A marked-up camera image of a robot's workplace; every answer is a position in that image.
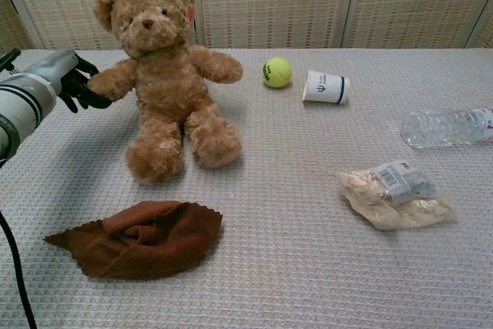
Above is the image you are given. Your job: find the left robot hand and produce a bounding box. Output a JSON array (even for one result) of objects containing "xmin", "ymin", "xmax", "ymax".
[{"xmin": 22, "ymin": 48, "xmax": 113, "ymax": 114}]

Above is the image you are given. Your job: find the brown teddy bear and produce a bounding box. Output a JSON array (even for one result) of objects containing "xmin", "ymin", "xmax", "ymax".
[{"xmin": 86, "ymin": 0, "xmax": 245, "ymax": 186}]

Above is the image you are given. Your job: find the brown cloth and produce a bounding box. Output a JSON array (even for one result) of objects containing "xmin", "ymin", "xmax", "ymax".
[{"xmin": 43, "ymin": 200, "xmax": 224, "ymax": 280}]

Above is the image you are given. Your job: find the yellow tennis ball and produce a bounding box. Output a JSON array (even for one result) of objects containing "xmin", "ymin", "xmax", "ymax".
[{"xmin": 263, "ymin": 56, "xmax": 293, "ymax": 89}]

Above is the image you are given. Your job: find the bamboo folding screen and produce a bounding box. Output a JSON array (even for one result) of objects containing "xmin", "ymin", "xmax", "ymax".
[{"xmin": 0, "ymin": 0, "xmax": 493, "ymax": 52}]

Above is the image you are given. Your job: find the white woven tablecloth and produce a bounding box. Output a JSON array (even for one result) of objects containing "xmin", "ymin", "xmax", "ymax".
[{"xmin": 0, "ymin": 47, "xmax": 493, "ymax": 329}]

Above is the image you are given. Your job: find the white paper cup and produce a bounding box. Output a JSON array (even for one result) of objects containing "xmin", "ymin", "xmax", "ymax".
[{"xmin": 301, "ymin": 69, "xmax": 351, "ymax": 106}]

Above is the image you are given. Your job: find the clear bag of snacks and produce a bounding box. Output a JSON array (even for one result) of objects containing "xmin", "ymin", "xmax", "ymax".
[{"xmin": 338, "ymin": 160, "xmax": 459, "ymax": 233}]

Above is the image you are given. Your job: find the clear plastic water bottle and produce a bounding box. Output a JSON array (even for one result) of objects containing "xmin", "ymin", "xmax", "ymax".
[{"xmin": 400, "ymin": 106, "xmax": 493, "ymax": 149}]

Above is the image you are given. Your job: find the black cable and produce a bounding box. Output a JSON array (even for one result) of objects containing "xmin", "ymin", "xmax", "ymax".
[{"xmin": 0, "ymin": 211, "xmax": 39, "ymax": 329}]

